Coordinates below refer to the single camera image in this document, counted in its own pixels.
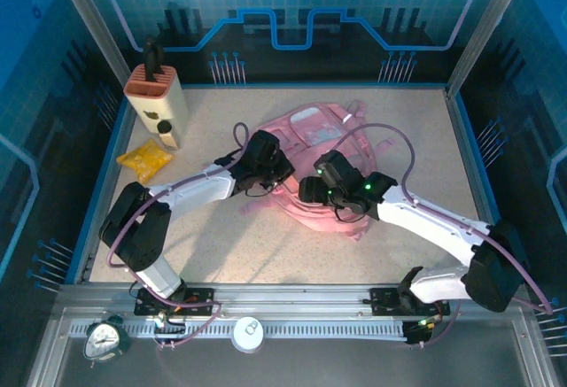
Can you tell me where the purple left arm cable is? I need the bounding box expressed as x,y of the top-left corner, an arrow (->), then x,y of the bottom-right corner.
105,121 -> 258,352

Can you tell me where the pink student backpack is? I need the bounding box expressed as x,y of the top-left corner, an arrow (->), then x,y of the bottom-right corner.
238,99 -> 396,242

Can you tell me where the aluminium front rail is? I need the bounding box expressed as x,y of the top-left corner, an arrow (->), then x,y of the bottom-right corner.
55,283 -> 531,317

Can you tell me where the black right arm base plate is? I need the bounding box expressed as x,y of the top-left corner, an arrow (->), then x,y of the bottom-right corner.
369,286 -> 451,316

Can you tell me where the black knife handle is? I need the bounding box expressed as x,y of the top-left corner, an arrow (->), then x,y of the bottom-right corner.
142,37 -> 165,82

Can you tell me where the small bottle black cap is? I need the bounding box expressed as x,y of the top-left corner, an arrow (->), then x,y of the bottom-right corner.
155,120 -> 180,149

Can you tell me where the yellow snack packet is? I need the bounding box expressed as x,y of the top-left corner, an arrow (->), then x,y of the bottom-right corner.
115,138 -> 174,184

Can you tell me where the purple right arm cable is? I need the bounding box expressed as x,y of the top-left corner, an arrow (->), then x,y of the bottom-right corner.
331,121 -> 555,348

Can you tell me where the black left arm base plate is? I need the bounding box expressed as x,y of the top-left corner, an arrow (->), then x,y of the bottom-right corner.
134,287 -> 215,316

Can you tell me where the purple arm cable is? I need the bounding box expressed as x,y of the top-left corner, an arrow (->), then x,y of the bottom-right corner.
105,121 -> 258,352
331,121 -> 555,348

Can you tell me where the green alarm clock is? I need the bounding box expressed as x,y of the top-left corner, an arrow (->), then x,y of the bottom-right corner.
83,313 -> 133,368

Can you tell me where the aluminium frame post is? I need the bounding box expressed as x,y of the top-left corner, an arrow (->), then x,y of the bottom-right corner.
47,0 -> 133,89
446,0 -> 534,98

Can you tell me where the white round lid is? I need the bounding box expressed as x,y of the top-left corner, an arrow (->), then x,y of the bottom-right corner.
231,315 -> 266,353

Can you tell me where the slotted white cable duct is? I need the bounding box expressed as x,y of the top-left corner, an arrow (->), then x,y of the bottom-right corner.
69,319 -> 409,340

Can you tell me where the beige knife block pink top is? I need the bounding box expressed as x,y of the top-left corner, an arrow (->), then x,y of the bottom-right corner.
123,62 -> 190,149

